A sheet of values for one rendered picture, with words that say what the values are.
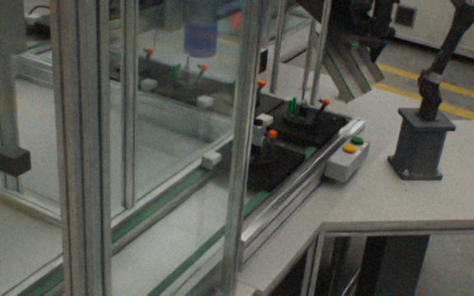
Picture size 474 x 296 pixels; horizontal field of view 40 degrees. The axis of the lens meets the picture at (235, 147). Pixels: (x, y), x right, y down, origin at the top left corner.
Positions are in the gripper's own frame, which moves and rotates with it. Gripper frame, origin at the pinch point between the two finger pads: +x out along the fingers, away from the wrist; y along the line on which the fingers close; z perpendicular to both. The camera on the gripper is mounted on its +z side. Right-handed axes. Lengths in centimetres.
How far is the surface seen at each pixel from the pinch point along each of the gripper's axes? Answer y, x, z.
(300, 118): 10.9, 25.0, 17.5
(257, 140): 41.2, 21.2, 18.3
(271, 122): 14.0, 28.3, 26.8
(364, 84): -27.7, 22.3, 9.5
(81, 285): 139, -1, -2
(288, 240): 57, 40, -2
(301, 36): -113, 39, 73
